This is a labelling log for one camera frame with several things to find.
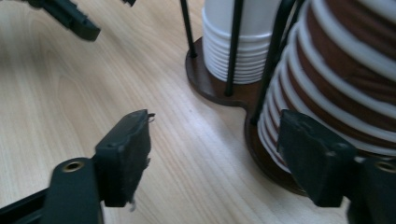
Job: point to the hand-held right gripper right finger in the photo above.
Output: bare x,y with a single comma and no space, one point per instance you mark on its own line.
314,158

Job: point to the white cup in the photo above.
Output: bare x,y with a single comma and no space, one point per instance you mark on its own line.
218,56

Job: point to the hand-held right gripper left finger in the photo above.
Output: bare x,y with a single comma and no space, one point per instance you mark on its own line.
124,158

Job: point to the stack of brown paper cups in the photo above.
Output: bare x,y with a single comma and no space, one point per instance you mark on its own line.
342,62

